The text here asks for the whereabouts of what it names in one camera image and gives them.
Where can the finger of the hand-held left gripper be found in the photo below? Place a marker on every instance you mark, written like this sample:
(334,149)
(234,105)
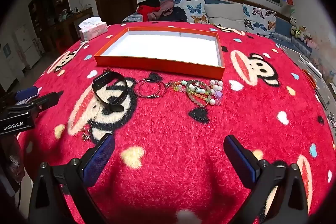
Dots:
(26,94)
(47,101)

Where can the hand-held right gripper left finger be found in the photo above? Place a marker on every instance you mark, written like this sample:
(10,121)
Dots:
(98,159)

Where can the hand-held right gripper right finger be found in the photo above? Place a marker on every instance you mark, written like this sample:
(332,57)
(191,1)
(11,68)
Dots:
(241,161)

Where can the black smart wristband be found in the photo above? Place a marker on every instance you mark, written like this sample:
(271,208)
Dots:
(101,80)

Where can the orange shallow box tray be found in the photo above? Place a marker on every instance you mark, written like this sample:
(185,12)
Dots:
(162,48)

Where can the white refrigerator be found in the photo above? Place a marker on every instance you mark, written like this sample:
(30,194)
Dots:
(26,45)

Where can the red monkey print blanket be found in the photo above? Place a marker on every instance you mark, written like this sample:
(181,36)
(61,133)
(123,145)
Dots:
(170,134)

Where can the pink tissue box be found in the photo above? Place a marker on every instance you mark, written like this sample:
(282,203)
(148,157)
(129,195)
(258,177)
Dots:
(92,31)

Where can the wooden sideboard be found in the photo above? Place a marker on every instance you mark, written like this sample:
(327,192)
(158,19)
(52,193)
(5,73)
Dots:
(76,18)

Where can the red garment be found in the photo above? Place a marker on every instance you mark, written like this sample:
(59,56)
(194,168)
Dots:
(148,11)

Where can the pink plush toy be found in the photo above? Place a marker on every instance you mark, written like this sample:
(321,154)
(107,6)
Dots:
(311,43)

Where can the blue sofa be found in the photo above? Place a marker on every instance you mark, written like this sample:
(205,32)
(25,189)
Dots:
(282,26)

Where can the yellow plush toy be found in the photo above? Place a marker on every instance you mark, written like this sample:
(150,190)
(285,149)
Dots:
(302,33)

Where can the butterfly print pillow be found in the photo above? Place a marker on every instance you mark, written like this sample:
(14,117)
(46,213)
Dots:
(195,10)
(260,20)

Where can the beige cushion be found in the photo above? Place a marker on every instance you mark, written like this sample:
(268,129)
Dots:
(225,16)

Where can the panda plush toy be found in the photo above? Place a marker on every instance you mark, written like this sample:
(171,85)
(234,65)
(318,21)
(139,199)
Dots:
(293,22)

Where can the pink garment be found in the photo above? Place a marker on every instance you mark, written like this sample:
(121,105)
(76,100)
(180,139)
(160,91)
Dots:
(164,7)

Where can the colourful artificial flowers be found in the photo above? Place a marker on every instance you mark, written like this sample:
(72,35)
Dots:
(288,1)

